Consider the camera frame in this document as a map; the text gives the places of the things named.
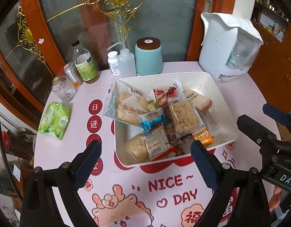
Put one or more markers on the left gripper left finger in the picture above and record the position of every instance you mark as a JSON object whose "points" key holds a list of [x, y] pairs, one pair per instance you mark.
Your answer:
{"points": [[39, 207]]}

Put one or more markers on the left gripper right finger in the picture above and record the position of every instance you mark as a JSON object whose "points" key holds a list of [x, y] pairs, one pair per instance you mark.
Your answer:
{"points": [[251, 207]]}

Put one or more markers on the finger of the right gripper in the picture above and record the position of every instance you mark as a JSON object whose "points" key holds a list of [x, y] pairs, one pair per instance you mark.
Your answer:
{"points": [[254, 130], [279, 116]]}

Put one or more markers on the white orange oats bar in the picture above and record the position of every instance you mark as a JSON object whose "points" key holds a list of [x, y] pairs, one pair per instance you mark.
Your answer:
{"points": [[202, 134]]}

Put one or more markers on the beige cracker pack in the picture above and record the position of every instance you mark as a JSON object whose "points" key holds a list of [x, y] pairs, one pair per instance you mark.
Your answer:
{"points": [[201, 103]]}

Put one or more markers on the puffed rice snack pack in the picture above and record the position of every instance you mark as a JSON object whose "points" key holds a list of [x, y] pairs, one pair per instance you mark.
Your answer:
{"points": [[184, 117]]}

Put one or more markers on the blue white snack pack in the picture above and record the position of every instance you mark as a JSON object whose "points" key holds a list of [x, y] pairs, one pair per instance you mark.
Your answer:
{"points": [[156, 140]]}

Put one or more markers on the red white snack pack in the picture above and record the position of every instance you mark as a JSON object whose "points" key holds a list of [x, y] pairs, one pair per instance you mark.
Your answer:
{"points": [[173, 93]]}

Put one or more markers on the rice crisp ball pack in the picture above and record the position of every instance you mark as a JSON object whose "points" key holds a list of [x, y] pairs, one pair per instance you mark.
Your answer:
{"points": [[136, 149]]}

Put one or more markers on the large bread cake pack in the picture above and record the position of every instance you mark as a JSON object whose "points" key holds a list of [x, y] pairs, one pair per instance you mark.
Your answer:
{"points": [[125, 103]]}

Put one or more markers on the clear wafer snack pack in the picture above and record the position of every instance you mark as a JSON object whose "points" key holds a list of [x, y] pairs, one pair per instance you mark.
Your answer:
{"points": [[210, 122]]}

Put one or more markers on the small green snack pack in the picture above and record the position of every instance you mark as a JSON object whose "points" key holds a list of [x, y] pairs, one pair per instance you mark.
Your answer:
{"points": [[152, 105]]}

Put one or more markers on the person right hand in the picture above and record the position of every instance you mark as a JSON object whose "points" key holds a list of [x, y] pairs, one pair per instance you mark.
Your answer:
{"points": [[275, 199]]}

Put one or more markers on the wooden cabinet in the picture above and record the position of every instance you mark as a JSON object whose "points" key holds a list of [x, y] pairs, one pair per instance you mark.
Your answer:
{"points": [[271, 70]]}

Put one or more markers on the white plastic tray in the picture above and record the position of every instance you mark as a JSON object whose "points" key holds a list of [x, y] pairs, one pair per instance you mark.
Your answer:
{"points": [[199, 82]]}

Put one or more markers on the white dispenser box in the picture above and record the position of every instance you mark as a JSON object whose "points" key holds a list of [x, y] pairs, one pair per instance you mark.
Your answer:
{"points": [[230, 46]]}

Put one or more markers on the green tissue pack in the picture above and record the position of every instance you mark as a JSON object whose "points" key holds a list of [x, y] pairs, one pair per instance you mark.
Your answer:
{"points": [[55, 120]]}

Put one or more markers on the clear drinking glass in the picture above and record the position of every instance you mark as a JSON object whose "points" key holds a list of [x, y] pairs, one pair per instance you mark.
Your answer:
{"points": [[63, 88]]}

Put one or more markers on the small metal can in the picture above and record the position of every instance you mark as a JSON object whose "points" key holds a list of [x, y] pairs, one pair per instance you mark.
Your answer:
{"points": [[73, 75]]}

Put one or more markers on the light blue canister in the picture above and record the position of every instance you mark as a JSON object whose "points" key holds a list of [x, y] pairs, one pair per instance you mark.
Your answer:
{"points": [[148, 56]]}

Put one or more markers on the white squeeze bottle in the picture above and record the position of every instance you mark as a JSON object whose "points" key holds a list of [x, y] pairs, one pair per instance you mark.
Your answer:
{"points": [[126, 61]]}

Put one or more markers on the green label glass bottle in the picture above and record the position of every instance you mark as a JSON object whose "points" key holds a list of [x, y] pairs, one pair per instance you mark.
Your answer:
{"points": [[84, 63]]}

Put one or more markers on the white pill bottle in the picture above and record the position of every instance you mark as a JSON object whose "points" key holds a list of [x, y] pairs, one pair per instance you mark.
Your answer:
{"points": [[113, 63]]}

